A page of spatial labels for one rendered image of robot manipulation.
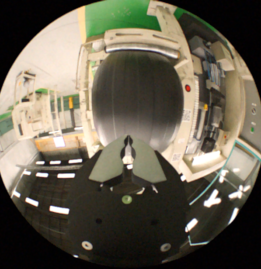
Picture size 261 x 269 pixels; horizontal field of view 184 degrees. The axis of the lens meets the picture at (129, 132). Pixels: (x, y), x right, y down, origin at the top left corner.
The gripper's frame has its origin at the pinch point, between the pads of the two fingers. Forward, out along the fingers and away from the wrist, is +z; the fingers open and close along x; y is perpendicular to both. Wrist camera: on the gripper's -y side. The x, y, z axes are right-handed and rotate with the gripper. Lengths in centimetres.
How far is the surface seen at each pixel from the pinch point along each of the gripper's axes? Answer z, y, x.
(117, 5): 50, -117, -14
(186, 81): 30.9, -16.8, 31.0
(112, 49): 25.4, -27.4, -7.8
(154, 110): 8.5, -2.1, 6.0
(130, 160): 48, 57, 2
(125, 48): 25.5, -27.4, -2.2
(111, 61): 13.7, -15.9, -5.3
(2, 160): -150, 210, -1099
